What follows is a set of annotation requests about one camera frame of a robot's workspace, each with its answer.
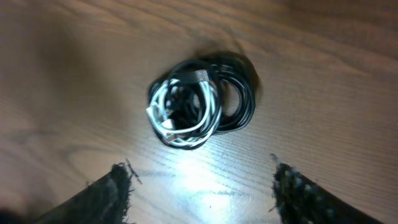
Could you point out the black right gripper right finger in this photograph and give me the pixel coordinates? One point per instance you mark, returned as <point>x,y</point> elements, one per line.
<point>300,200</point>

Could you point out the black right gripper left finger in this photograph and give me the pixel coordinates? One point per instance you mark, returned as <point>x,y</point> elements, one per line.
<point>105,201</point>

